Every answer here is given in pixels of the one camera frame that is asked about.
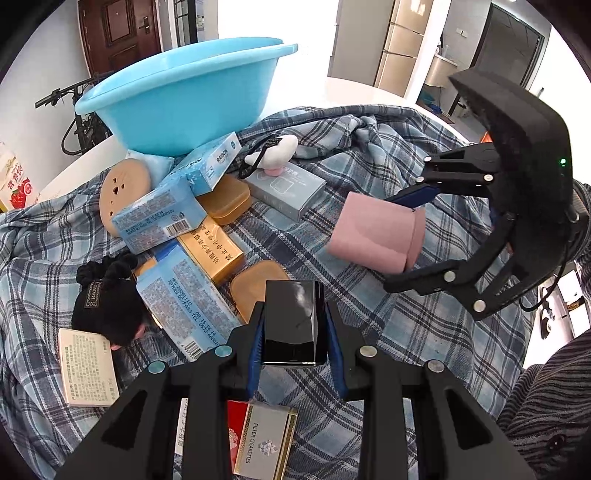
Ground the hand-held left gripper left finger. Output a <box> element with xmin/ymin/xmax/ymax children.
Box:
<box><xmin>53</xmin><ymin>300</ymin><xmax>266</xmax><ymax>480</ymax></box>

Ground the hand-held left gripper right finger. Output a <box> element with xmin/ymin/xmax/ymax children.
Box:
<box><xmin>323</xmin><ymin>302</ymin><xmax>539</xmax><ymax>480</ymax></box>

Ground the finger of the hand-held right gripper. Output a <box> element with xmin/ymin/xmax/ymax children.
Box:
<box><xmin>383</xmin><ymin>142</ymin><xmax>503</xmax><ymax>210</ymax></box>
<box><xmin>382</xmin><ymin>215</ymin><xmax>532</xmax><ymax>322</ymax></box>

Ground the glossy black box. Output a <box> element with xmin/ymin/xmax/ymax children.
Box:
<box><xmin>262</xmin><ymin>279</ymin><xmax>329</xmax><ymax>366</ymax></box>

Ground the blue plastic basin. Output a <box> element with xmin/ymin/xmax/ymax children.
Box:
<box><xmin>75</xmin><ymin>38</ymin><xmax>298</xmax><ymax>158</ymax></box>

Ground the blue plaid cloth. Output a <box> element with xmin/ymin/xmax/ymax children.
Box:
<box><xmin>0</xmin><ymin>105</ymin><xmax>546</xmax><ymax>480</ymax></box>

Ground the red white cigarette pack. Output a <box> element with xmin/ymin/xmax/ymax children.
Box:
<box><xmin>174</xmin><ymin>398</ymin><xmax>298</xmax><ymax>480</ymax></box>

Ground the tan rounded plastic case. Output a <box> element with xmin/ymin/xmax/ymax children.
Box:
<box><xmin>198</xmin><ymin>174</ymin><xmax>252</xmax><ymax>226</ymax></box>
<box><xmin>230</xmin><ymin>261</ymin><xmax>293</xmax><ymax>324</ymax></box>

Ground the light blue packet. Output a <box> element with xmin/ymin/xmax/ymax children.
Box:
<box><xmin>136</xmin><ymin>244</ymin><xmax>247</xmax><ymax>363</ymax></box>
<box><xmin>127</xmin><ymin>148</ymin><xmax>176</xmax><ymax>183</ymax></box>
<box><xmin>111</xmin><ymin>178</ymin><xmax>208</xmax><ymax>254</ymax></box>

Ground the gold cigarette pack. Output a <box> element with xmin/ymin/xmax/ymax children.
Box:
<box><xmin>178</xmin><ymin>217</ymin><xmax>245</xmax><ymax>286</ymax></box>

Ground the dark glass door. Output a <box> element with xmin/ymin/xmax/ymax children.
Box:
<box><xmin>468</xmin><ymin>2</ymin><xmax>543</xmax><ymax>90</ymax></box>

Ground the white sink cabinet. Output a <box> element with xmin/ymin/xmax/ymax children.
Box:
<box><xmin>424</xmin><ymin>46</ymin><xmax>462</xmax><ymax>88</ymax></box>

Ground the grey box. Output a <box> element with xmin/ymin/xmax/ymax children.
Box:
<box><xmin>242</xmin><ymin>166</ymin><xmax>326</xmax><ymax>221</ymax></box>

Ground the white plush toy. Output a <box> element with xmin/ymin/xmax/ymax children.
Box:
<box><xmin>238</xmin><ymin>135</ymin><xmax>300</xmax><ymax>178</ymax></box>

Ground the gold refrigerator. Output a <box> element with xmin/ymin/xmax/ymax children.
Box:
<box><xmin>374</xmin><ymin>0</ymin><xmax>435</xmax><ymax>90</ymax></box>

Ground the black fabric hair band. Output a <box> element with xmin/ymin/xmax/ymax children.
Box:
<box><xmin>71</xmin><ymin>253</ymin><xmax>146</xmax><ymax>348</ymax></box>

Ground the cream booklet card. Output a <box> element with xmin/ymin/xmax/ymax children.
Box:
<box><xmin>58</xmin><ymin>329</ymin><xmax>121</xmax><ymax>408</ymax></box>

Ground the grey striped sweater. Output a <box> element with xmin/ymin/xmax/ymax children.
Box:
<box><xmin>498</xmin><ymin>329</ymin><xmax>591</xmax><ymax>480</ymax></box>

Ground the light blue cigarette pack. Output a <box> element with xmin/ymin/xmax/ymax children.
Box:
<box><xmin>173</xmin><ymin>131</ymin><xmax>243</xmax><ymax>197</ymax></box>

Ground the tan round disc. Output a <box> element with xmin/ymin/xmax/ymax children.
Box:
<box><xmin>98</xmin><ymin>158</ymin><xmax>153</xmax><ymax>237</ymax></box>

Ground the black framed glass door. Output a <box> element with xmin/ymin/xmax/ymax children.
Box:
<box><xmin>175</xmin><ymin>0</ymin><xmax>218</xmax><ymax>47</ymax></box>

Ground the black bicycle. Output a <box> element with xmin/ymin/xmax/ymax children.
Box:
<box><xmin>36</xmin><ymin>76</ymin><xmax>114</xmax><ymax>155</ymax></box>

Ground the red-capped milk drink bottle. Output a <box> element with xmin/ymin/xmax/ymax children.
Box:
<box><xmin>0</xmin><ymin>141</ymin><xmax>40</xmax><ymax>213</ymax></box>

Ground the dark brown entrance door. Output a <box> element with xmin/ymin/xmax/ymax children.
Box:
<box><xmin>78</xmin><ymin>0</ymin><xmax>162</xmax><ymax>77</ymax></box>

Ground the black cable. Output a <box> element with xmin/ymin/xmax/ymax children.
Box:
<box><xmin>519</xmin><ymin>240</ymin><xmax>571</xmax><ymax>312</ymax></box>

